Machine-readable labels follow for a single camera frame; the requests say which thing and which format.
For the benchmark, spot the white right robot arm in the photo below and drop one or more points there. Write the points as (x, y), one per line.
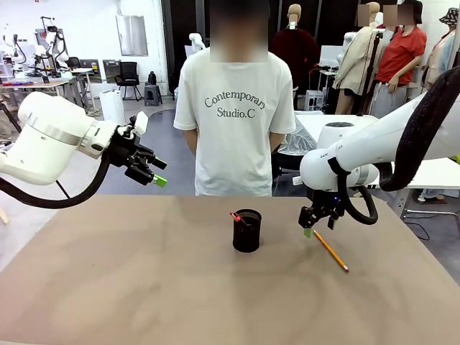
(359, 152)

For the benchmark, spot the clear plastic sheet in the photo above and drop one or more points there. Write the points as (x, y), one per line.
(296, 142)

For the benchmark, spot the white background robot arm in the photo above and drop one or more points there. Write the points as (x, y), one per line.
(54, 46)
(12, 57)

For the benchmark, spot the person in white t-shirt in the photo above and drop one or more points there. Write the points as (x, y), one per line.
(233, 151)

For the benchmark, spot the black mesh pen holder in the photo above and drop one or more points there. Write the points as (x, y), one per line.
(248, 237)

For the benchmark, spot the mannequin in beige jacket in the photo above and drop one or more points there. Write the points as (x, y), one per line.
(355, 61)

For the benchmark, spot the white air purifier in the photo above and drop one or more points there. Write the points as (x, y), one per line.
(112, 106)

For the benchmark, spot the person's left forearm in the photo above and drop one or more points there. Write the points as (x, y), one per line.
(276, 142)

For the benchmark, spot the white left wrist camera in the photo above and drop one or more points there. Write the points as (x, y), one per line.
(141, 122)

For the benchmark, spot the mannequin in dark red coat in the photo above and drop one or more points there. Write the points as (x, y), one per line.
(294, 46)

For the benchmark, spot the black camera tripod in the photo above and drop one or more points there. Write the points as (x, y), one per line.
(372, 72)

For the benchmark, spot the black office chair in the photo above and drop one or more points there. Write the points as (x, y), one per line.
(128, 77)

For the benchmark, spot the white work table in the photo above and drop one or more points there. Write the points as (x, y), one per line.
(431, 174)

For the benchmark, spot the silver wall panel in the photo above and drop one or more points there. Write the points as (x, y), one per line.
(132, 35)

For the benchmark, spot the black bag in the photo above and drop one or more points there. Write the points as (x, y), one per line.
(152, 77)

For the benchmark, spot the grey plastic stool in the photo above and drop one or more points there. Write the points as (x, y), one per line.
(153, 95)

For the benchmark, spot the thin black stand leg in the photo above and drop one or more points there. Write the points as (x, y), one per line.
(63, 188)

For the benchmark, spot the mannequin with bucket hat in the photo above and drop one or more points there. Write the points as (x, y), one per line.
(443, 54)

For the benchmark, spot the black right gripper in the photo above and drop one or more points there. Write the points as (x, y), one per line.
(325, 203)

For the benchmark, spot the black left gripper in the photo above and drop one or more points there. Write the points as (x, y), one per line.
(124, 151)

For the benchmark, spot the small white cabinet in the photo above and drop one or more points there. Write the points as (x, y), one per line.
(314, 100)

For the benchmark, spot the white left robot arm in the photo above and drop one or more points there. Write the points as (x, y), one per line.
(46, 143)

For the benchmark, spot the figure in red t-shirt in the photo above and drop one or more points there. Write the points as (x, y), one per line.
(400, 54)

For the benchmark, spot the person's right forearm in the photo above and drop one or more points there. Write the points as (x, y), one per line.
(190, 142)

